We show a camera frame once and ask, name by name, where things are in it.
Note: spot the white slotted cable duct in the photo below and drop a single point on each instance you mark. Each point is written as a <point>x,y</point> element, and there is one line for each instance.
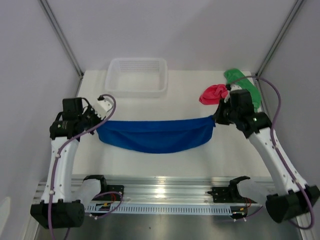
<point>161,209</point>

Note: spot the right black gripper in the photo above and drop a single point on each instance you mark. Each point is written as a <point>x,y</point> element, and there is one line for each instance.
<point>218,118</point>

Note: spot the right aluminium corner post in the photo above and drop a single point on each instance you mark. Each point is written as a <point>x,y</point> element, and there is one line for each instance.
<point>284,29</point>

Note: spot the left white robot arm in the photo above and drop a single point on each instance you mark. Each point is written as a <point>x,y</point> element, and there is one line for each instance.
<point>59,207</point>

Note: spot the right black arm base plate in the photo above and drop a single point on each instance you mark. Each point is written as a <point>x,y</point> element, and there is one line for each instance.
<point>230,193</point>

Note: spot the white plastic basket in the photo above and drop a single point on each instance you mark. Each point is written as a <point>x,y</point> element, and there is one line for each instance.
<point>137,78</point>

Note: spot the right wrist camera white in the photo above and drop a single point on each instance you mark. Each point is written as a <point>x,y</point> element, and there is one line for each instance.
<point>230,88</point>

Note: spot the green towel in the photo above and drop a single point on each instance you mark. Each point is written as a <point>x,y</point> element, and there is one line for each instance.
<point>233,74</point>

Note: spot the pink towel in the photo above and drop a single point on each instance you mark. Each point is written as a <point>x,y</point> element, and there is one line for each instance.
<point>213,94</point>

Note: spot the blue towel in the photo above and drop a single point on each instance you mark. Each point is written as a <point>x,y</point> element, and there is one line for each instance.
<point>157,137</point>

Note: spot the aluminium corner post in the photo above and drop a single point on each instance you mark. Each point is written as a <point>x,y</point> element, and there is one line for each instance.
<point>284,29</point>
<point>58,31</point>

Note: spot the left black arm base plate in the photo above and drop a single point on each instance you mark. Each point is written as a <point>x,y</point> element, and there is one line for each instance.
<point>113,196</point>

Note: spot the left aluminium corner post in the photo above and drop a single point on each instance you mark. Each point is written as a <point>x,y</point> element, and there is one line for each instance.
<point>58,31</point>

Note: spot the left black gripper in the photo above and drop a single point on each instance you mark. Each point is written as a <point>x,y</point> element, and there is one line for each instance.
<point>90,109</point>

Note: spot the aluminium rail frame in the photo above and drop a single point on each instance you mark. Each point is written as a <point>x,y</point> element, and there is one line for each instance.
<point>167,190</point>

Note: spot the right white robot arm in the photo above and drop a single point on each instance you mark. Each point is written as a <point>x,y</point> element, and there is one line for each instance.
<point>294,196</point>

